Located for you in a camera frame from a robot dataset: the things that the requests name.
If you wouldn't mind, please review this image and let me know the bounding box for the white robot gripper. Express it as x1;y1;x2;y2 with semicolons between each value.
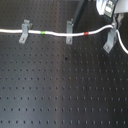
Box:
96;0;128;18

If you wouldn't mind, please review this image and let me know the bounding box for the white cable with coloured marks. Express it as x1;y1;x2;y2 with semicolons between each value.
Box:
0;24;128;55

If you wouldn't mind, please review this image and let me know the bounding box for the right grey metal cable clip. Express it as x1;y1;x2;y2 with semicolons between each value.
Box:
103;23;117;53

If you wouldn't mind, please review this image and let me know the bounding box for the grey metal cable clip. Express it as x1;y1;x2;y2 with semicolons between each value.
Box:
19;20;32;44
66;20;73;45
103;23;117;53

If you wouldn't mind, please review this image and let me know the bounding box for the middle grey metal cable clip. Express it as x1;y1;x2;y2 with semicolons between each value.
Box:
66;20;73;45

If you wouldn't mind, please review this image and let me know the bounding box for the left grey metal cable clip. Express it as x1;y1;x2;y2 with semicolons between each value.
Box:
19;20;32;44

